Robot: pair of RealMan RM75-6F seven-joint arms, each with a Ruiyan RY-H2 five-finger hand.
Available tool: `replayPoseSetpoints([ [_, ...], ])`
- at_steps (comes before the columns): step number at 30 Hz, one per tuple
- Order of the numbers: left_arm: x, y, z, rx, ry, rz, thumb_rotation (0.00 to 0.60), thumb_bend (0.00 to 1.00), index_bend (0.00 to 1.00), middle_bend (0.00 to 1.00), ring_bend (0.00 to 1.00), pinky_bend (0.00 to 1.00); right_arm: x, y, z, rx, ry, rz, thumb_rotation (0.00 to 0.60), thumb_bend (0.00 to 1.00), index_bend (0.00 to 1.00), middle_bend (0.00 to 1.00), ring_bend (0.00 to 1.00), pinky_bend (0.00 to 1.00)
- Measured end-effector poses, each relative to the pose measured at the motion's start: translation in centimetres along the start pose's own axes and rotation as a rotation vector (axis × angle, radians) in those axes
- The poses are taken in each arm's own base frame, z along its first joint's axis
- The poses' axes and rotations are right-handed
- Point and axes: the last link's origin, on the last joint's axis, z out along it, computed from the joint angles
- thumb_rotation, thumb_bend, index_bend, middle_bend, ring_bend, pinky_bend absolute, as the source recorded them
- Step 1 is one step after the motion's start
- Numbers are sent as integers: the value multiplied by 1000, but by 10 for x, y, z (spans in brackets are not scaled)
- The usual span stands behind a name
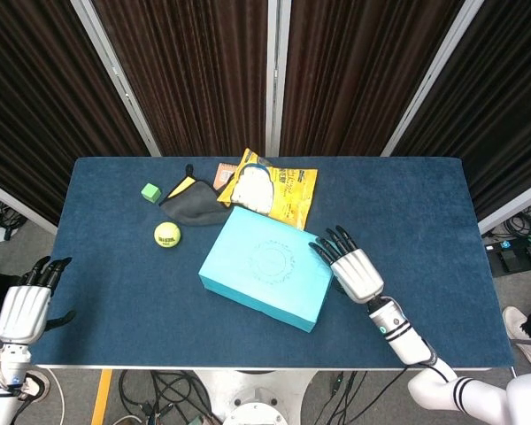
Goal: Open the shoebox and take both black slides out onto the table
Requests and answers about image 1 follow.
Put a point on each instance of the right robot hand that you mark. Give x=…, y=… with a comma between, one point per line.
x=358, y=274

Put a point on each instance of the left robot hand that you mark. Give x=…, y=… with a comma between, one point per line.
x=22, y=314

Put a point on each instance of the light blue shoe box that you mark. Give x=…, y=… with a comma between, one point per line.
x=265, y=265

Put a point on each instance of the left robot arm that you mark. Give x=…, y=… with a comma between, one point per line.
x=0, y=407

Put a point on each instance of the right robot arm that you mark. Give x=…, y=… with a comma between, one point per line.
x=402, y=336

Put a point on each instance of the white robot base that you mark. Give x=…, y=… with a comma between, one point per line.
x=252, y=398

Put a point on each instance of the black foot pedal unit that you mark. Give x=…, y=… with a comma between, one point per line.
x=513, y=259

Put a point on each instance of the blue table cloth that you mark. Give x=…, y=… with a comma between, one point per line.
x=115, y=288

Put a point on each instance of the yellow floor tape strip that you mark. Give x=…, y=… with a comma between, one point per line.
x=102, y=398

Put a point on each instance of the yellow snack bag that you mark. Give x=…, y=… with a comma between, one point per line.
x=265, y=190

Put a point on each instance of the yellow tennis ball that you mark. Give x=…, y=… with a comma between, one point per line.
x=167, y=234

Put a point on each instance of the small orange packet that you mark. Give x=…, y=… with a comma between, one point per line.
x=223, y=175

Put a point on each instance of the white sneaker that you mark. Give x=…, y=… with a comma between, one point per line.
x=520, y=327

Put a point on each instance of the green foam cube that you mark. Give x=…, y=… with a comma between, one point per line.
x=151, y=192

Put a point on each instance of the grey and yellow cloth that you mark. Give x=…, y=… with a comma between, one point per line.
x=194, y=206

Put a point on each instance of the brown pleated curtain panel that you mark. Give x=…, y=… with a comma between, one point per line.
x=504, y=88
x=358, y=66
x=40, y=88
x=194, y=66

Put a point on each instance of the white table frame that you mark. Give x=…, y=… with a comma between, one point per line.
x=115, y=367

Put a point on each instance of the white screen bottom rail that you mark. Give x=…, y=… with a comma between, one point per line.
x=513, y=212
x=17, y=203

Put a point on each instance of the white screen frame post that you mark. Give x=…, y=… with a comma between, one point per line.
x=115, y=71
x=278, y=66
x=433, y=71

